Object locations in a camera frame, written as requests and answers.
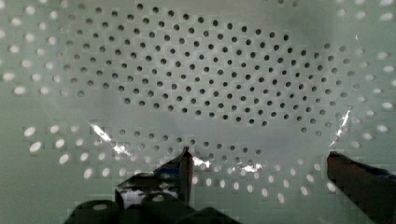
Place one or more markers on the green plastic strainer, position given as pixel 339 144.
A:
pixel 259 91

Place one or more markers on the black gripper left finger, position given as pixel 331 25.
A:
pixel 173 178

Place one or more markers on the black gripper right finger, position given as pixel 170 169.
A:
pixel 372 189

